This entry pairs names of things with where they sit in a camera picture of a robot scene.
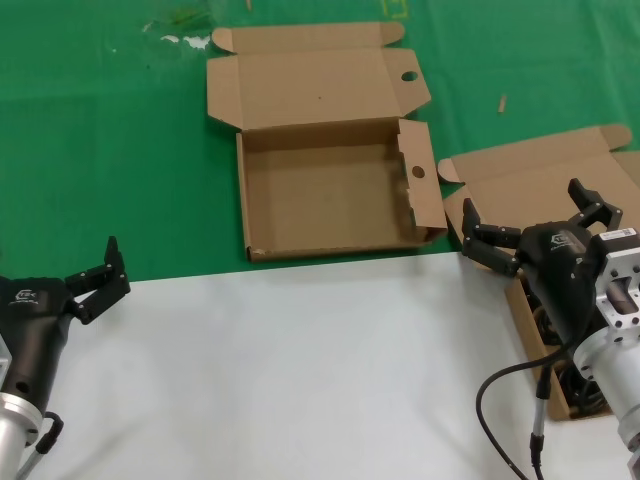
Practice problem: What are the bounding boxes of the green table cloth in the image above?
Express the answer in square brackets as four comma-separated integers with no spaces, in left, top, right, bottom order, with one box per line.
[0,0,640,289]

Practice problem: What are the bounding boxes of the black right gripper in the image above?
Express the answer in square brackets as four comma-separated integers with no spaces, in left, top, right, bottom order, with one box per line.
[460,178,625,347]

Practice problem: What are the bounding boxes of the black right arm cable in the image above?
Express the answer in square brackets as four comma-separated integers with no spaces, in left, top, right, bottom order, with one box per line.
[474,339,576,480]

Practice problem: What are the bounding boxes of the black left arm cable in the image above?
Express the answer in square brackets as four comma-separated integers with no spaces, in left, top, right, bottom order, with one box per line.
[14,409,65,480]

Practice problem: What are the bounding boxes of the open brown cardboard box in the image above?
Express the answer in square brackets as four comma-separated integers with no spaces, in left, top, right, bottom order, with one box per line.
[437,124,640,422]

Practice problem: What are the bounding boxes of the cardboard box with round holes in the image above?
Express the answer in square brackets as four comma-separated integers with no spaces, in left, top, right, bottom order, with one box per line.
[205,21,449,263]

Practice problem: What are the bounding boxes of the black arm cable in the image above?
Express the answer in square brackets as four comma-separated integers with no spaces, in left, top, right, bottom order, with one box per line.
[14,409,65,480]
[474,339,576,480]

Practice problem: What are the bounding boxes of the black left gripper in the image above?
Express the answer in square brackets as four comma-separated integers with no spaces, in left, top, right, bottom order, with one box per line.
[0,235,132,412]

